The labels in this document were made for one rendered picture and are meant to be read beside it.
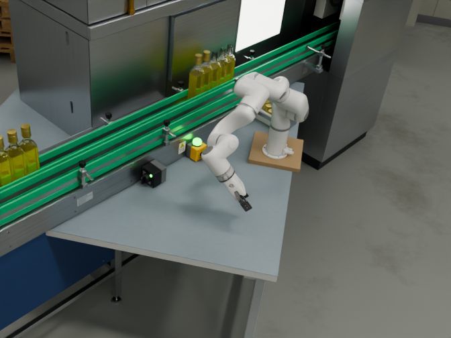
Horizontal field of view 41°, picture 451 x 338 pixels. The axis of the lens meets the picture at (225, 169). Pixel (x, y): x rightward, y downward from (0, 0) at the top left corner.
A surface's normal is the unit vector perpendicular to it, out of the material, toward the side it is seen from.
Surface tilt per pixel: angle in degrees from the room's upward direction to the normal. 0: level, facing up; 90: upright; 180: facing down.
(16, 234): 90
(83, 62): 90
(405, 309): 0
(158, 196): 0
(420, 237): 0
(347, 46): 90
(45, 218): 90
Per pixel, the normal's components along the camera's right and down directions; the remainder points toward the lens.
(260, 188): 0.11, -0.79
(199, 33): 0.74, 0.47
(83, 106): -0.66, 0.40
